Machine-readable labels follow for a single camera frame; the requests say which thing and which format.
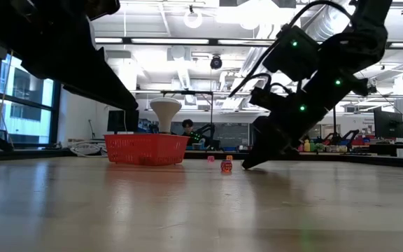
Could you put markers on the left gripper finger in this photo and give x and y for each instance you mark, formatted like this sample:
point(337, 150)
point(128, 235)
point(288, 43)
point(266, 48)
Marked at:
point(107, 87)

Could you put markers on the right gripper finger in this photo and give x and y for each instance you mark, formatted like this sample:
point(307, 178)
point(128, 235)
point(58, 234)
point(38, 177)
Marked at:
point(268, 147)

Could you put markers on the pink translucent die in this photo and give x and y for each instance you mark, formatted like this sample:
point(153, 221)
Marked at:
point(210, 159)

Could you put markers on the red plastic basket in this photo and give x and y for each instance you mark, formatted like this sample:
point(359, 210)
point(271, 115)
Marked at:
point(145, 150)

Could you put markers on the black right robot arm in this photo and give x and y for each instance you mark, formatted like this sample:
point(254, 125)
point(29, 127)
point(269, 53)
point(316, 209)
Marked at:
point(355, 45)

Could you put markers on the black background robot arm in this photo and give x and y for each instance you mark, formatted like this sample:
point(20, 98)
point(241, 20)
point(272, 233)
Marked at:
point(208, 129)

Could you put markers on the yellow plastic bottle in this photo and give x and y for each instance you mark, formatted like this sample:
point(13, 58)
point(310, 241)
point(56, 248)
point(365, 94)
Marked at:
point(306, 145)

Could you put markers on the green plastic bottle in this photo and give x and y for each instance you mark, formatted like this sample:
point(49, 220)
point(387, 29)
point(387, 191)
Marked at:
point(312, 146)

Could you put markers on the black computer monitor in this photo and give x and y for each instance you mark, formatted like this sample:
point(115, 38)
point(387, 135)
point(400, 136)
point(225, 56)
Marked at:
point(387, 124)
point(117, 122)

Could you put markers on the black red background robots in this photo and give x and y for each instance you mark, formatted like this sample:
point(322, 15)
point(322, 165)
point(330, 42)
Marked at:
point(350, 133)

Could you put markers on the white mushroom-shaped lamp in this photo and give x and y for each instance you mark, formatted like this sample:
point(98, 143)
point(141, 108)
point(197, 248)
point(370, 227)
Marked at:
point(165, 108)

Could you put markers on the red storage bins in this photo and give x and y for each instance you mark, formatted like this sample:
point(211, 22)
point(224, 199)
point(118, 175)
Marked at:
point(360, 141)

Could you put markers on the overhead light bar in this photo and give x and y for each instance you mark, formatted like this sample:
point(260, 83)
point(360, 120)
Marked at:
point(170, 41)

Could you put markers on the person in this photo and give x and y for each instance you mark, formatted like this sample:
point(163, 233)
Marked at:
point(187, 124)

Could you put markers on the black background desk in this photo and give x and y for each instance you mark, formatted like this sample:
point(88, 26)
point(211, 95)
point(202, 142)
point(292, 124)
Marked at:
point(390, 148)

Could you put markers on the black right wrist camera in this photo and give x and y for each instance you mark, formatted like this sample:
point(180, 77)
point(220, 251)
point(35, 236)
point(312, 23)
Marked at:
point(264, 99)

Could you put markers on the black background rig frame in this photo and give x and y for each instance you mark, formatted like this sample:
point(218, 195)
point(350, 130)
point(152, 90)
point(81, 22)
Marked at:
point(187, 92)

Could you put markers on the black round ceiling camera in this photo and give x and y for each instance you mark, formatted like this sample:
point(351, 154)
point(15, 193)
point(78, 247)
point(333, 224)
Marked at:
point(216, 62)

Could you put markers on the silver ventilation duct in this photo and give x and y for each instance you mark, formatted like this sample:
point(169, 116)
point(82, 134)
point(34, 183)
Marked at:
point(324, 21)

